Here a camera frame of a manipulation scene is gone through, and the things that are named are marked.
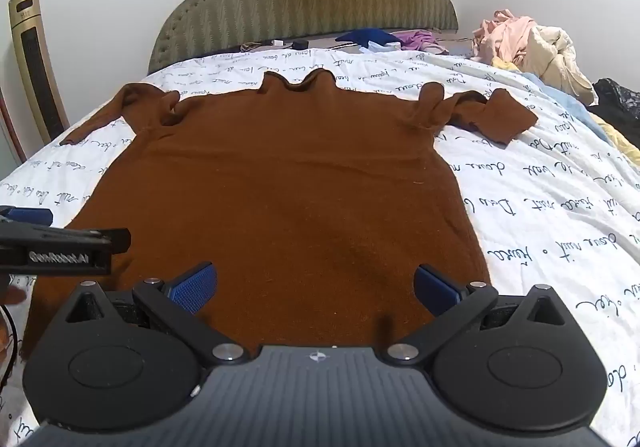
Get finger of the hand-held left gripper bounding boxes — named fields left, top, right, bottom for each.
left=0, top=207, right=54, bottom=229
left=0, top=226, right=132, bottom=276

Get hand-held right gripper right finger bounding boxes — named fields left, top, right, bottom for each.
left=384, top=264, right=568, bottom=369

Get pink clothes pile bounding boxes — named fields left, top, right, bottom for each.
left=471, top=10, right=537, bottom=73

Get purple cloth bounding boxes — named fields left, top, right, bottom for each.
left=392, top=30, right=449, bottom=54

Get glass door with wooden frame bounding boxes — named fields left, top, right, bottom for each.
left=0, top=84, right=27, bottom=169

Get person's left hand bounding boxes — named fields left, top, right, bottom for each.
left=0, top=274, right=28, bottom=307

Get black cable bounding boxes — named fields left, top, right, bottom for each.
left=0, top=302, right=19, bottom=393

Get cream jacket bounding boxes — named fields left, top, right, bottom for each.
left=517, top=24, right=599, bottom=106

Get brown knit sweater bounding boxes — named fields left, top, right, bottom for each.
left=22, top=68, right=539, bottom=364

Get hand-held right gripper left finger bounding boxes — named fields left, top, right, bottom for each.
left=62, top=263, right=252, bottom=369

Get white quilt with script print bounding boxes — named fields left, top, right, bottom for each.
left=0, top=46, right=640, bottom=447

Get black plastic bag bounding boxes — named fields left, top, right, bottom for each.
left=592, top=78, right=640, bottom=151

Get yellow cloth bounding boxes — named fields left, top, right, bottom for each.
left=590, top=111, right=640, bottom=164

